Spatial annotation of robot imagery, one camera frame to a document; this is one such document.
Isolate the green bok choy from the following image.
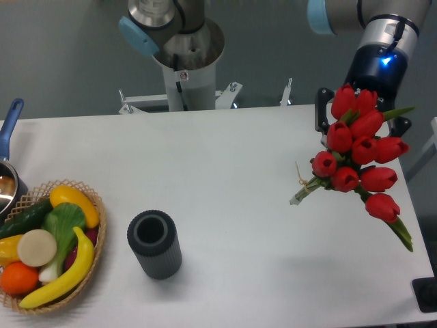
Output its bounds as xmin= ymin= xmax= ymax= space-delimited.
xmin=39 ymin=202 xmax=86 ymax=284

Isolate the green cucumber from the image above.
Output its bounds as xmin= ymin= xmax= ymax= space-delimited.
xmin=1 ymin=198 xmax=53 ymax=239

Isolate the orange fruit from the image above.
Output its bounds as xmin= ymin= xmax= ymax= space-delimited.
xmin=1 ymin=262 xmax=39 ymax=295

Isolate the blue handled saucepan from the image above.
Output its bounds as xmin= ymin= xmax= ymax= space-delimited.
xmin=1 ymin=98 xmax=28 ymax=224

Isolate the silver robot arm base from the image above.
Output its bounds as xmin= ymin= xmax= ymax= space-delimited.
xmin=118 ymin=1 xmax=225 ymax=111

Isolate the yellow bell pepper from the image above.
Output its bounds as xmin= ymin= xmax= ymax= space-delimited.
xmin=0 ymin=234 xmax=23 ymax=268

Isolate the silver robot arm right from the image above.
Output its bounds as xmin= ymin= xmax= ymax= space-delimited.
xmin=307 ymin=0 xmax=432 ymax=113

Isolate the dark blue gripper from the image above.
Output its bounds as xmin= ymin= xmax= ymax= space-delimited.
xmin=314 ymin=44 xmax=412 ymax=147

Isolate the white metal mounting frame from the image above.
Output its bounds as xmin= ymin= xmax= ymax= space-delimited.
xmin=118 ymin=77 xmax=293 ymax=115

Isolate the beige round slice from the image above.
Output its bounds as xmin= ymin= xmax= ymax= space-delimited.
xmin=17 ymin=229 xmax=57 ymax=267

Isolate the red tulip bouquet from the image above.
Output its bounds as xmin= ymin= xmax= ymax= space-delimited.
xmin=290 ymin=83 xmax=413 ymax=251

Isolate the woven wicker basket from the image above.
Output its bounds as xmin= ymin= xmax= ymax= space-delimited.
xmin=1 ymin=179 xmax=107 ymax=314

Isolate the black device at edge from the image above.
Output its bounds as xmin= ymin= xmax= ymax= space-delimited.
xmin=412 ymin=277 xmax=436 ymax=313

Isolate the dark grey ribbed vase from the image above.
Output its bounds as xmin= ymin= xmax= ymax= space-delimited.
xmin=127 ymin=210 xmax=182 ymax=280

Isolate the yellow banana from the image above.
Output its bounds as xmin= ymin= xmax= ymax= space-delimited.
xmin=19 ymin=227 xmax=94 ymax=310

